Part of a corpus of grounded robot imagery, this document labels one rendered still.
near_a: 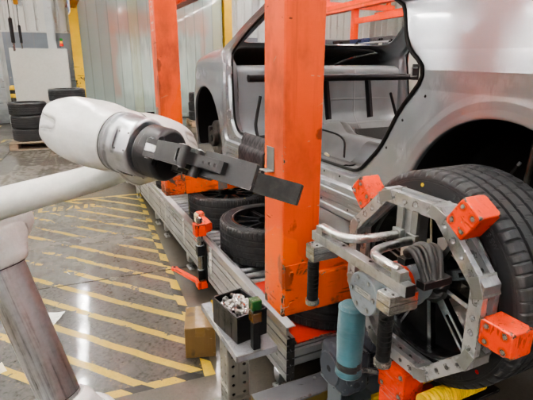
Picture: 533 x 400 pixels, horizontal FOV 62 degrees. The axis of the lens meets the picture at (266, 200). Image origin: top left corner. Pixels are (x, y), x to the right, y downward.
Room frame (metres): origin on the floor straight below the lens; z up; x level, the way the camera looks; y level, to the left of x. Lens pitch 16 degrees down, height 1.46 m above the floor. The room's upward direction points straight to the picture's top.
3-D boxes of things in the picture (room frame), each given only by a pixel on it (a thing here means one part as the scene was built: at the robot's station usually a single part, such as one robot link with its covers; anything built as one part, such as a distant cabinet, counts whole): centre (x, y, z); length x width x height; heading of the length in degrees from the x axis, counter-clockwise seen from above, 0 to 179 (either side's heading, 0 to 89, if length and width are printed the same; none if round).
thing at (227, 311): (1.60, 0.11, 0.52); 0.20 x 0.14 x 0.13; 34
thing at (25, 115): (8.75, 4.19, 0.55); 1.40 x 0.80 x 1.09; 109
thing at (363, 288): (1.19, -0.37, 0.85); 0.21 x 0.14 x 0.14; 115
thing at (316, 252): (1.28, -0.17, 0.93); 0.09 x 0.05 x 0.05; 115
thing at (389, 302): (0.98, -0.32, 0.93); 0.09 x 0.05 x 0.05; 115
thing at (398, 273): (1.08, -0.36, 1.03); 0.19 x 0.18 x 0.11; 115
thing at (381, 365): (0.96, -0.29, 0.83); 0.04 x 0.04 x 0.16
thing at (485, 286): (1.22, -0.43, 0.85); 0.54 x 0.07 x 0.54; 25
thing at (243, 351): (1.64, 0.13, 0.44); 0.43 x 0.17 x 0.03; 25
